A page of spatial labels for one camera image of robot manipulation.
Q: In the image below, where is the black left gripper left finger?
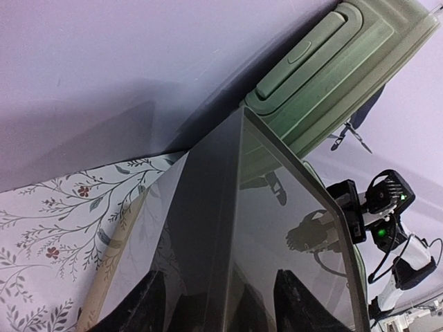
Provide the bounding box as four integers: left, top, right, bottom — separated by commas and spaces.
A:
90, 270, 166, 332

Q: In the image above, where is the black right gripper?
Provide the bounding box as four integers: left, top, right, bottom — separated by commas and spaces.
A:
326, 169, 416, 244

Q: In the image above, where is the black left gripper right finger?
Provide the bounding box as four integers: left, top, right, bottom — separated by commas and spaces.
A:
273, 269, 350, 332

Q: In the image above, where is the drawer cabinet with dark top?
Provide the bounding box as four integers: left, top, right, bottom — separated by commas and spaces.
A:
75, 105, 372, 332

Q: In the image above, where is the green hard-shell suitcase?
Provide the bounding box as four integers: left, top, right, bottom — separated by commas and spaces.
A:
242, 1, 440, 158

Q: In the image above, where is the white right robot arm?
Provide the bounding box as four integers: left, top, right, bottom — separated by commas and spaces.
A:
326, 169, 440, 322

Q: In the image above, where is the floral white tablecloth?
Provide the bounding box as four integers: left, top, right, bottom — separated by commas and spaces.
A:
1, 153, 181, 331

